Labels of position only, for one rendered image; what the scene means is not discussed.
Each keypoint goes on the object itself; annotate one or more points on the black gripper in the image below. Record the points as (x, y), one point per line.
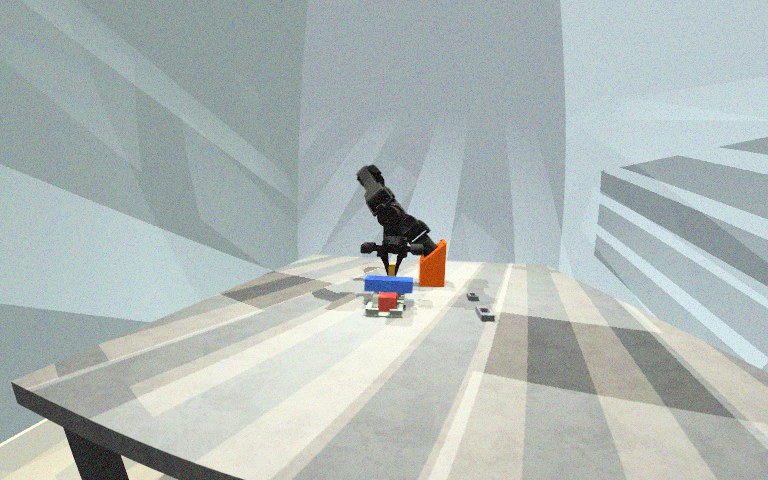
(369, 247)

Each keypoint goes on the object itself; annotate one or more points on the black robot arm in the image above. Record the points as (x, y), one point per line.
(382, 203)

